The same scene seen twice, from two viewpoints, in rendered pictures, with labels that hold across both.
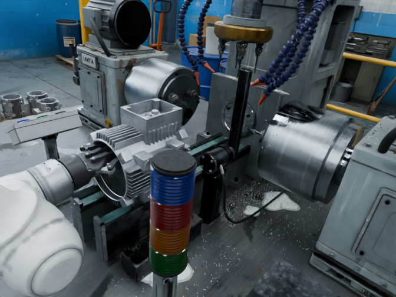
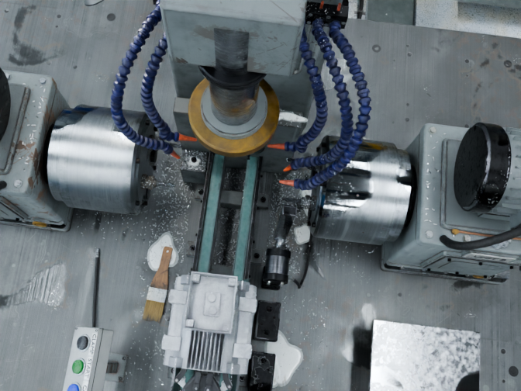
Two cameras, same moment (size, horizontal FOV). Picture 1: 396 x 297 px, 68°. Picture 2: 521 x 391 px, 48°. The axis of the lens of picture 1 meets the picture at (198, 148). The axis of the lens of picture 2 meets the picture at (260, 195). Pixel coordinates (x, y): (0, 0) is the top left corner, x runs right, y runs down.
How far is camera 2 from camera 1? 1.13 m
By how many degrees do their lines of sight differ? 50
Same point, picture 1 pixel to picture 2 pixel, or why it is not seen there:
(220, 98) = not seen: hidden behind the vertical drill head
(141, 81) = (91, 193)
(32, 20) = not seen: outside the picture
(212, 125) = (192, 145)
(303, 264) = (377, 271)
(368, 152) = (432, 243)
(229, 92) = not seen: hidden behind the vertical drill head
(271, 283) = (380, 350)
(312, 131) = (370, 214)
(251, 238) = (322, 274)
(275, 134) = (331, 224)
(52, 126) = (101, 367)
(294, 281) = (394, 336)
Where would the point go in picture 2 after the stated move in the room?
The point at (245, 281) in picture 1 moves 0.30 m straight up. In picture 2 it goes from (343, 326) to (368, 317)
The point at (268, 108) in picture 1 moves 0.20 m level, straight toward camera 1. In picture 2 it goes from (281, 135) to (310, 212)
